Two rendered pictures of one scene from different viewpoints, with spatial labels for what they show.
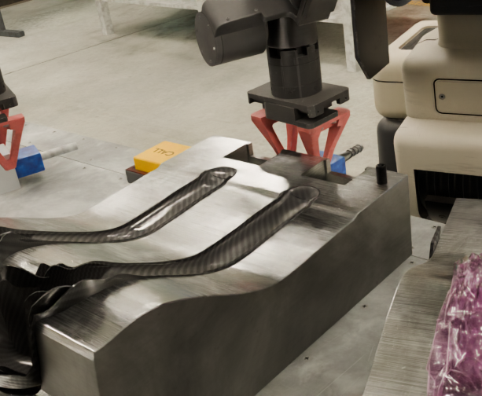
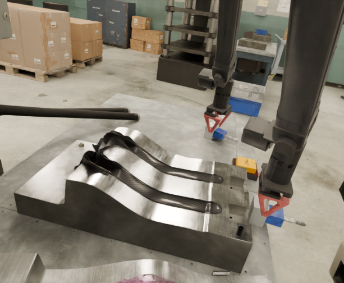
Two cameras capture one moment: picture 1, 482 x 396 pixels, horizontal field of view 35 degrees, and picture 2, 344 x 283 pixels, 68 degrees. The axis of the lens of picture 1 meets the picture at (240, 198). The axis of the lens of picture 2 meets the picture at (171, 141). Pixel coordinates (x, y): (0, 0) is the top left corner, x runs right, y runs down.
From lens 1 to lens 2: 0.44 m
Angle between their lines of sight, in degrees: 46
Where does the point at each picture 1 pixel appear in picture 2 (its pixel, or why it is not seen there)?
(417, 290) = (145, 268)
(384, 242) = (220, 254)
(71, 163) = (234, 145)
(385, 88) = not seen: outside the picture
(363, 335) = not seen: hidden behind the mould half
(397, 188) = (241, 242)
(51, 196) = (211, 148)
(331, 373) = not seen: hidden behind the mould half
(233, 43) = (249, 138)
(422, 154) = not seen: outside the picture
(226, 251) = (167, 198)
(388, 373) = (97, 273)
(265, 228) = (187, 205)
